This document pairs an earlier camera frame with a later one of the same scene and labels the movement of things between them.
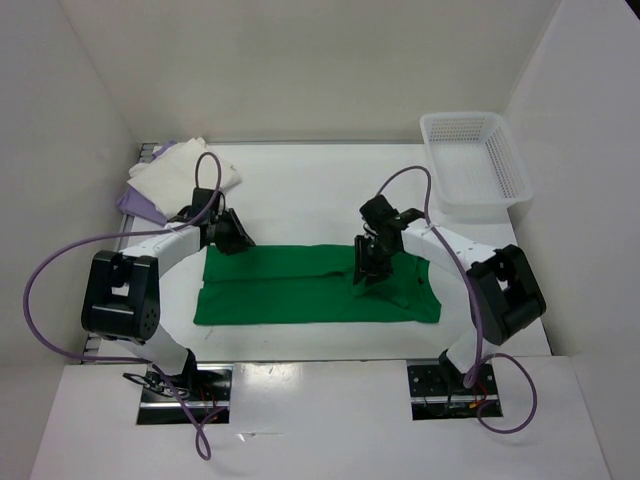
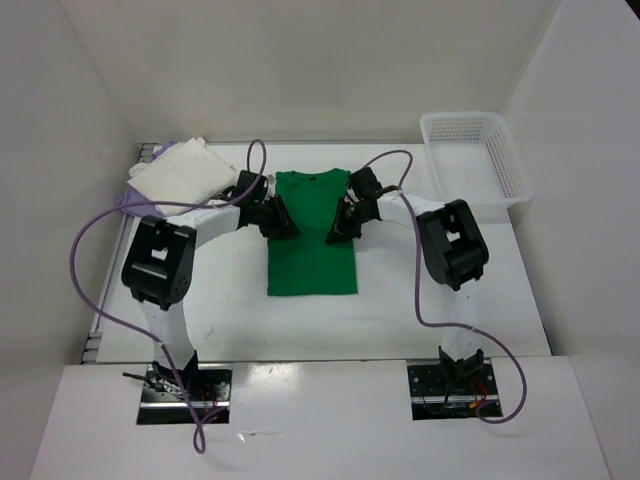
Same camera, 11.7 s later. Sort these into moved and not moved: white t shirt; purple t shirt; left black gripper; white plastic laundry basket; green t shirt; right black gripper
Moved: green t shirt; left black gripper; right black gripper
Not moved: white plastic laundry basket; white t shirt; purple t shirt
